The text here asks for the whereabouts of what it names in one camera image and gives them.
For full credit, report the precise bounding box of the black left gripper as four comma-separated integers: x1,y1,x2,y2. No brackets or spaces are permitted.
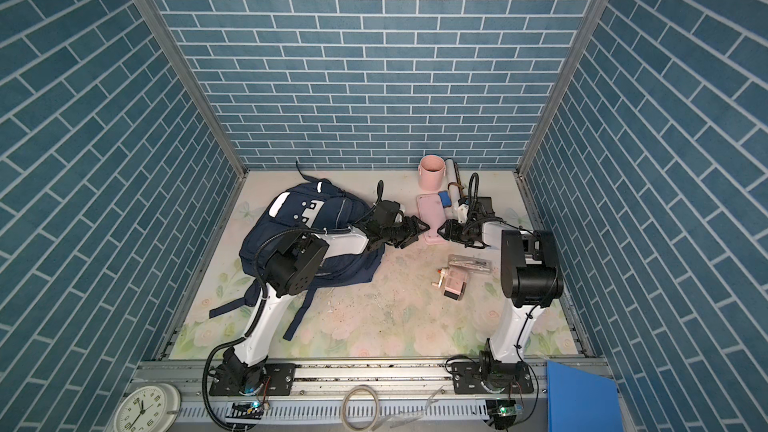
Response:
379,213,431,247

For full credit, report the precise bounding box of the navy blue student backpack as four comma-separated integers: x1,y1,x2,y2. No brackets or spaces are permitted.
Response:
209,175,399,341

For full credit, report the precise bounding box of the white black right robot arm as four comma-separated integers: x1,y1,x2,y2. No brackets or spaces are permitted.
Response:
438,197,564,395

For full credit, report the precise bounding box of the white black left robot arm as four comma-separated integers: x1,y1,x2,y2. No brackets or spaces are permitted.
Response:
203,200,430,396

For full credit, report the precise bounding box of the blue whiteboard eraser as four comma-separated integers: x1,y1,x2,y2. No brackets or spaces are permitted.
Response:
437,190,452,208

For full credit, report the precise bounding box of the rolled white paper scroll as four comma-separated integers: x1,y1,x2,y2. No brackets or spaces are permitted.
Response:
445,159,468,209

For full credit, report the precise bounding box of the pink pencil case lid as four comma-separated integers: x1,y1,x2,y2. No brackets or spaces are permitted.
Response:
416,194,446,245

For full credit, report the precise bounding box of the clear plastic pencil box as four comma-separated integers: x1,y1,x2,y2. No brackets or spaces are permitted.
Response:
448,254,493,275

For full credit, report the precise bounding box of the pink metal bucket cup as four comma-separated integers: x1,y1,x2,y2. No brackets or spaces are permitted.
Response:
418,154,446,193

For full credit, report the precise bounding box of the blue folder corner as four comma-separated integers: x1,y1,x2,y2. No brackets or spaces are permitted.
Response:
547,361,624,432

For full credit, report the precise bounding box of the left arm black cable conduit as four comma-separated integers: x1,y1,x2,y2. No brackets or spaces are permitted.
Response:
201,178,386,432

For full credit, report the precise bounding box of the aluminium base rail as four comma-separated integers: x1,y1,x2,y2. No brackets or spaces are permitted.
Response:
107,358,613,432

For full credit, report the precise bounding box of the coiled beige cable ring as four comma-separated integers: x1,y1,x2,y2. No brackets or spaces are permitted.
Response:
340,384,382,432

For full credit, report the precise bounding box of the white analog wall clock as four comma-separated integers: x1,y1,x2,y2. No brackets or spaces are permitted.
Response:
112,384,181,432

